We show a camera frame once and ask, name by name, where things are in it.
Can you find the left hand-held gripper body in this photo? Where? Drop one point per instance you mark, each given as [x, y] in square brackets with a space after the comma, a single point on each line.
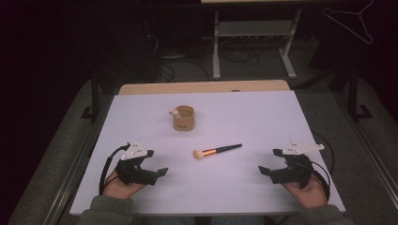
[135, 162]

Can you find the person's left hand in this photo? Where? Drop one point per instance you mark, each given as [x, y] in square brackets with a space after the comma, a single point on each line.
[120, 187]

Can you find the white metal desk frame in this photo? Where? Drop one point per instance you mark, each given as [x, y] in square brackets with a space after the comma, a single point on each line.
[255, 28]

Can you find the wooden table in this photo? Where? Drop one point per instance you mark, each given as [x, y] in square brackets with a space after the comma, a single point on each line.
[203, 86]

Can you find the brown wooden cup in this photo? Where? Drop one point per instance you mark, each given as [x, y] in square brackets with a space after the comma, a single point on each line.
[184, 120]

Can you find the person's right hand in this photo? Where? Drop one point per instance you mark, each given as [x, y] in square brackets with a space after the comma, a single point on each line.
[308, 195]

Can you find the black metal stand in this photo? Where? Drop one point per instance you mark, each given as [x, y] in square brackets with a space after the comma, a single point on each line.
[94, 97]
[355, 93]

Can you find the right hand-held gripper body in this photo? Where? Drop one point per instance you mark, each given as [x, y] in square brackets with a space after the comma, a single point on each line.
[295, 165]

